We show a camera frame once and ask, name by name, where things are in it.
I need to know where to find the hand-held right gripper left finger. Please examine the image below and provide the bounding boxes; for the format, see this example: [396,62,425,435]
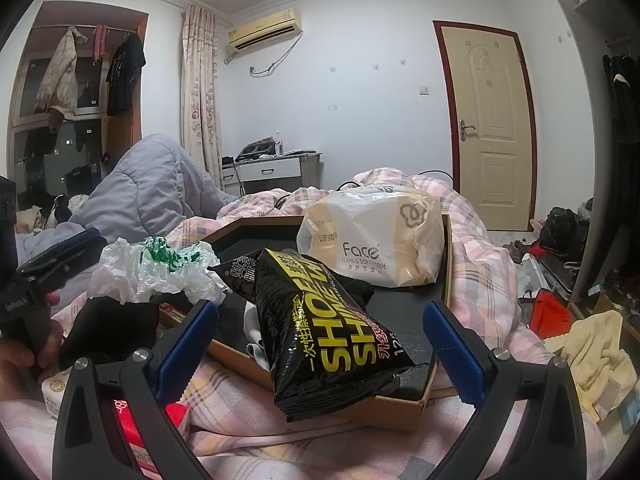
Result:
[52,299,221,480]

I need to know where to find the brown cardboard box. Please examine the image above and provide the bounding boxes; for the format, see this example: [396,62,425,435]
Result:
[159,214,455,435]

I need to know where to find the beige tissue pack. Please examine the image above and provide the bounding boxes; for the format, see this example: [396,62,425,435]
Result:
[296,185,446,288]

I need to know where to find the black bag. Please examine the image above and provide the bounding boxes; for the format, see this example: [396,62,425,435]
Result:
[539,206,592,261]

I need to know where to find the beige door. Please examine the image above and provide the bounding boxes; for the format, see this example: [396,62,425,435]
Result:
[433,20,538,233]

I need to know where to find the cream printed packet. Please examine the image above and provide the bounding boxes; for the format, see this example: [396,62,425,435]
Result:
[41,367,76,418]

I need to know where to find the beige hanging jacket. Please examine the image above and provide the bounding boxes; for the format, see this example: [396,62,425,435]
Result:
[34,25,88,133]

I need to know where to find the cream air conditioner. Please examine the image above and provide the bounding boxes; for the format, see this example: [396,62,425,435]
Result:
[227,8,303,52]

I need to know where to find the black hanging shirt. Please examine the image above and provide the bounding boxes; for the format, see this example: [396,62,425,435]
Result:
[105,34,147,117]

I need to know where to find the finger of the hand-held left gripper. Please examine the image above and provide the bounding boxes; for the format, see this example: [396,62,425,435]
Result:
[14,227,103,291]

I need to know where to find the wooden wardrobe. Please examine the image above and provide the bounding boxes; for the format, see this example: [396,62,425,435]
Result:
[7,0,151,211]

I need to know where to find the cream towel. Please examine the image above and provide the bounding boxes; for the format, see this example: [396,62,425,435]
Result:
[560,310,638,418]

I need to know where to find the black desk device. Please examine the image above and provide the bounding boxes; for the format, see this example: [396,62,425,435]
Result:
[236,139,276,162]

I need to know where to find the air conditioner hose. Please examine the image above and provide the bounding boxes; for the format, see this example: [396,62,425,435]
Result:
[223,30,304,78]

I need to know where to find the white green plastic bag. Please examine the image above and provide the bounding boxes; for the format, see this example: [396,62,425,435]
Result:
[87,236,228,306]

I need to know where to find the red bag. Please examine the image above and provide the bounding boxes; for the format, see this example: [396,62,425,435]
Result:
[529,287,572,342]

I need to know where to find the floral curtain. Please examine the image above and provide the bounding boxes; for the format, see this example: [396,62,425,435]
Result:
[181,4,226,193]

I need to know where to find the grey quilt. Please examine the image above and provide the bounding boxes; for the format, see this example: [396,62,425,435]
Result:
[15,133,241,261]

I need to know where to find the black hanging coats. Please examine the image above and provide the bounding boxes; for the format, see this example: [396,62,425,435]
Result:
[601,52,640,171]

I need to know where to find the black knit sock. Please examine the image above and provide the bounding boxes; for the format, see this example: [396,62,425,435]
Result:
[59,297,161,371]

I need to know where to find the pink hanging item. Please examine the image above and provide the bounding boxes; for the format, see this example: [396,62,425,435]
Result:
[92,23,109,61]

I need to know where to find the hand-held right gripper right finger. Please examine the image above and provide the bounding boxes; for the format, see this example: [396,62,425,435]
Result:
[422,301,588,480]

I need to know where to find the light grey sock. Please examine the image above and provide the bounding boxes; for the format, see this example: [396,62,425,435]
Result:
[243,302,276,372]

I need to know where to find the clothes pile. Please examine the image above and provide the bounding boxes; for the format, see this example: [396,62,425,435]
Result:
[15,192,88,236]

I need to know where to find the black yellow-print packet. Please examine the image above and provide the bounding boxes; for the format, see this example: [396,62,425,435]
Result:
[207,247,416,423]

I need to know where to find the person's left hand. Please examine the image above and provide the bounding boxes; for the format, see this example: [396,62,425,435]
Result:
[0,290,65,378]

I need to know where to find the white bedside cabinet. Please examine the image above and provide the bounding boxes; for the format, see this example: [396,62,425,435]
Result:
[221,152,321,196]

